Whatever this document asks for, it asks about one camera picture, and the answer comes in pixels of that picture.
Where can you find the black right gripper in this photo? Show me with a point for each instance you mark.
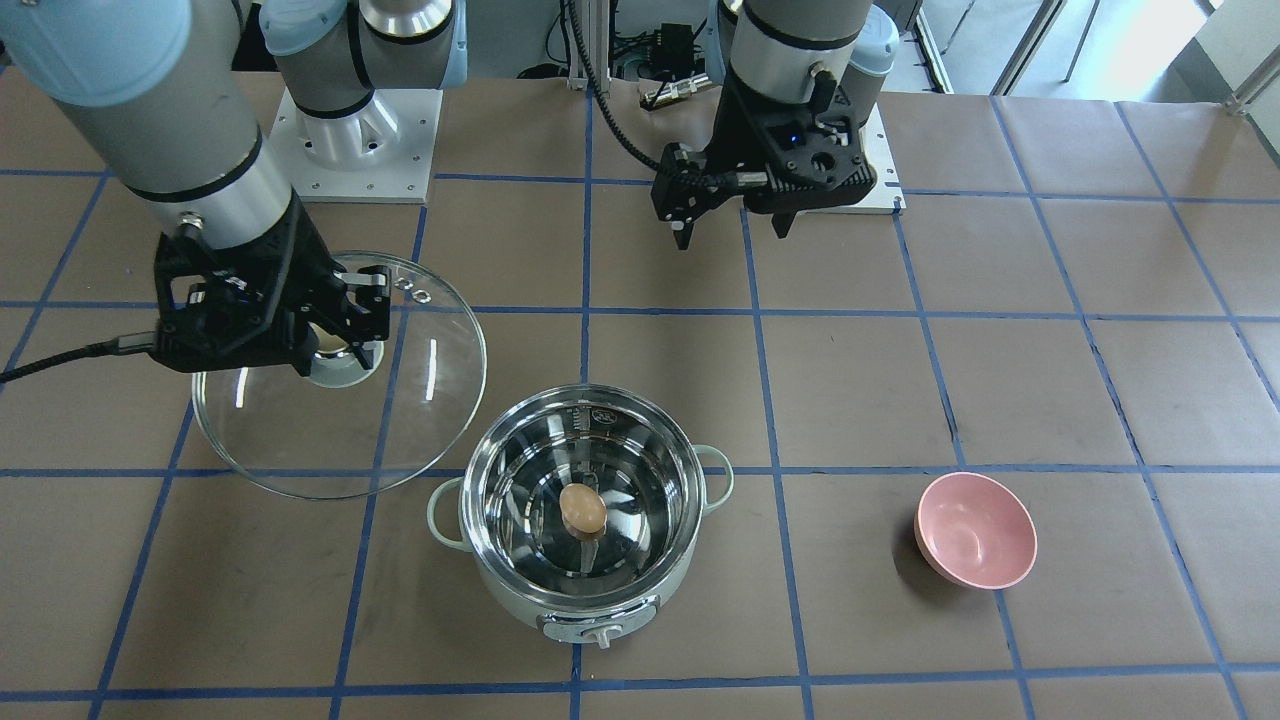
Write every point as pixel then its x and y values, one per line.
pixel 318 262

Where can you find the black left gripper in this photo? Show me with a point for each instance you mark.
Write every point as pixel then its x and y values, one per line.
pixel 741 148

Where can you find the glass pot lid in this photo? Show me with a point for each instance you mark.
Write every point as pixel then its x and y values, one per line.
pixel 347 430

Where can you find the beige egg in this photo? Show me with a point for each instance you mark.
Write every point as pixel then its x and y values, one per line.
pixel 582 510

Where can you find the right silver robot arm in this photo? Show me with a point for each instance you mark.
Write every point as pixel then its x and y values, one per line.
pixel 150 86

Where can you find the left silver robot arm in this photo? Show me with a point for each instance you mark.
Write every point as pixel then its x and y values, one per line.
pixel 797 81

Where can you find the pale green steel pot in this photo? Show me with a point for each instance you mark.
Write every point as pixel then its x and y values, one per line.
pixel 658 487

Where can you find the pink plastic bowl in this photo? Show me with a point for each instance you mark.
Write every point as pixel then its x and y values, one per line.
pixel 974 532

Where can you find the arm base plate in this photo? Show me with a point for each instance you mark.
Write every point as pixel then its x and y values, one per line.
pixel 886 196
pixel 382 153

